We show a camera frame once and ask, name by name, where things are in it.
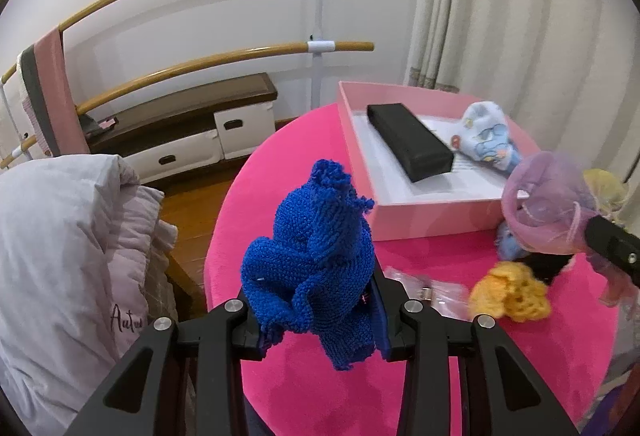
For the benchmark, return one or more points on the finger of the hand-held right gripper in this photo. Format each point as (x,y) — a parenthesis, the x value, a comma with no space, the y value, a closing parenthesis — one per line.
(612,246)

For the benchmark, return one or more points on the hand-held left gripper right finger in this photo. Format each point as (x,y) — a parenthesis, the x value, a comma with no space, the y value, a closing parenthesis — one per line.
(380,321)

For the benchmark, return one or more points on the yellow knitted cloth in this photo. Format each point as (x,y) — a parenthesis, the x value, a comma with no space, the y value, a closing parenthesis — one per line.
(510,291)

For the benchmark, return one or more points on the white duvet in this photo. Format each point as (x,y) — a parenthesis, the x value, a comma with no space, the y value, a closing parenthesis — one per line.
(60,241)

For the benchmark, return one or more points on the grey pink item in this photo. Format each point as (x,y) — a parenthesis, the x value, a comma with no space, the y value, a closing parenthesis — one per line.
(97,125)

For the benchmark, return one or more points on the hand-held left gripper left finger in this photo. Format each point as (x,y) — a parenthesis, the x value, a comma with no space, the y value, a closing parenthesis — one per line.
(234,316)

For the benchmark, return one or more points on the black rectangular case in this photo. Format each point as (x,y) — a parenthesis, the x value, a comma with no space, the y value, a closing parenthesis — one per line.
(410,141)

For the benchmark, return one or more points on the short wooden barre rail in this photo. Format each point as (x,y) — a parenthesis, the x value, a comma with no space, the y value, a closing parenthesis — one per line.
(200,61)

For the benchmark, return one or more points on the cream curtain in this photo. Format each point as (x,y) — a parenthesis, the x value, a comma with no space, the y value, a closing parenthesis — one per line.
(525,1)

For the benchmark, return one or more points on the pink grey towel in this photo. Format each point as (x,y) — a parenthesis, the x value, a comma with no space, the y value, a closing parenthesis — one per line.
(55,86)

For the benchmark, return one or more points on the blue knitted cloth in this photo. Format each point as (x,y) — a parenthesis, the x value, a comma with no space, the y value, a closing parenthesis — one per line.
(320,256)

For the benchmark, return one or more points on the clear plastic bag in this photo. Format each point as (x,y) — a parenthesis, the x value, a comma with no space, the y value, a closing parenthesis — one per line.
(415,283)

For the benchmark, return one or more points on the pink cardboard box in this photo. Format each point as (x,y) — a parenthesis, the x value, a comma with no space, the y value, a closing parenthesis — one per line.
(425,221)

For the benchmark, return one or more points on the white blue printed cloth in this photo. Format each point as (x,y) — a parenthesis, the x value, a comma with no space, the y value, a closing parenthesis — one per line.
(487,136)

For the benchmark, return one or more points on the light blue terry towel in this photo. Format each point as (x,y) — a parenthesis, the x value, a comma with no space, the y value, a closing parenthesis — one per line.
(509,241)

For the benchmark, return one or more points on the low brown white cabinet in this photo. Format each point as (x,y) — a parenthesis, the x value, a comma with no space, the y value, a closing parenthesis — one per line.
(190,111)

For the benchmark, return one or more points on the pink organza pouch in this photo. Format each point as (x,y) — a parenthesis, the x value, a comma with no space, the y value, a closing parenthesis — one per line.
(545,196)

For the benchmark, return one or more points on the white barre stand post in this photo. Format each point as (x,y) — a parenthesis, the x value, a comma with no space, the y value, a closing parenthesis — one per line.
(28,144)
(318,6)

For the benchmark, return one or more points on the black cloth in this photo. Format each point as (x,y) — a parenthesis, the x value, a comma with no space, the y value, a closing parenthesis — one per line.
(547,268)

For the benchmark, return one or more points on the pink round table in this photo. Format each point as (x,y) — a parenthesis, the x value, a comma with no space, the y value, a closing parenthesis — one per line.
(310,391)

